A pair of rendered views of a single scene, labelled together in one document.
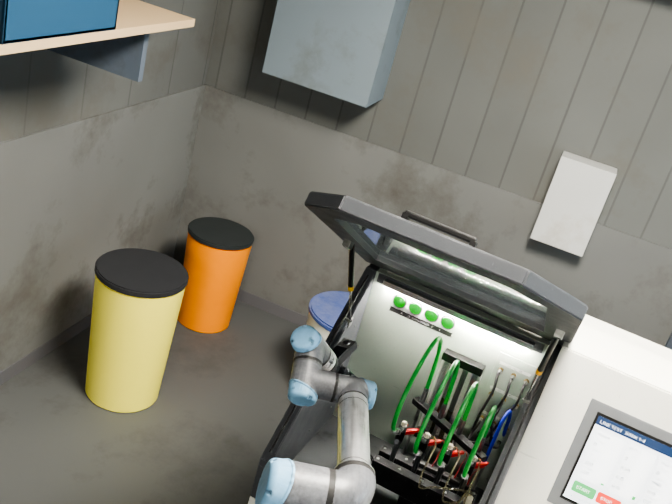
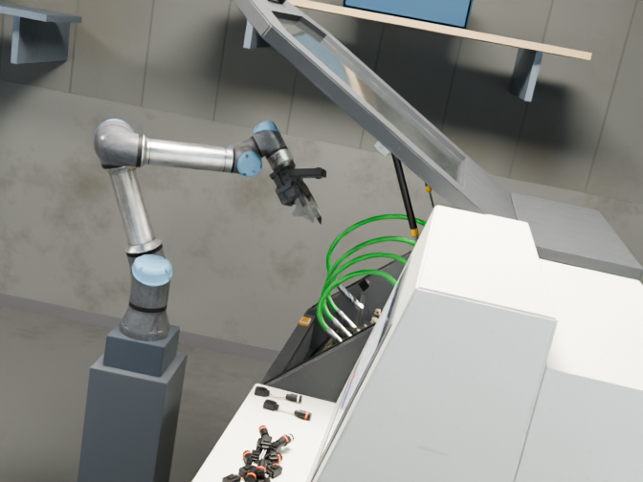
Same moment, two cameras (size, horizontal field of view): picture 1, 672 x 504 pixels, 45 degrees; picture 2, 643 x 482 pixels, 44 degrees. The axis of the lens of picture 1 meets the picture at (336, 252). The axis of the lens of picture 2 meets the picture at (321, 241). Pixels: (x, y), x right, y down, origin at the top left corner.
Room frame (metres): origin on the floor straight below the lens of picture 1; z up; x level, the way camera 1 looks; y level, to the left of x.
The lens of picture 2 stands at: (1.58, -2.52, 1.92)
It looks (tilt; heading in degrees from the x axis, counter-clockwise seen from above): 15 degrees down; 79
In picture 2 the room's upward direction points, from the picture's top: 11 degrees clockwise
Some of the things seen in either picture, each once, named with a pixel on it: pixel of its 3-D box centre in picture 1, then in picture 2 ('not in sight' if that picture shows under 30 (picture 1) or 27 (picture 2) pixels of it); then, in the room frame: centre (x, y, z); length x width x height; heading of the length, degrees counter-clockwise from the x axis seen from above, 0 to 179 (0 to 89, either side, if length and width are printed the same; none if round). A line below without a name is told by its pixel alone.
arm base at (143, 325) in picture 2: not in sight; (146, 316); (1.52, -0.17, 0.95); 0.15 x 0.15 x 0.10
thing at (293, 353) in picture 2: not in sight; (286, 370); (1.96, -0.28, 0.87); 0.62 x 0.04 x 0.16; 72
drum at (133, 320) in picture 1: (132, 332); not in sight; (3.43, 0.87, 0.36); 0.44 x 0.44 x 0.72
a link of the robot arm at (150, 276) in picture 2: not in sight; (150, 279); (1.52, -0.16, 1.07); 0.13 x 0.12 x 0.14; 96
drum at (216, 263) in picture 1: (211, 276); not in sight; (4.33, 0.68, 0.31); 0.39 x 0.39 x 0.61
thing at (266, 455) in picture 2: not in sight; (260, 454); (1.82, -1.01, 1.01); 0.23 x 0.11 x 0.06; 72
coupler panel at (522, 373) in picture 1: (502, 399); not in sight; (2.36, -0.67, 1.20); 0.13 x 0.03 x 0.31; 72
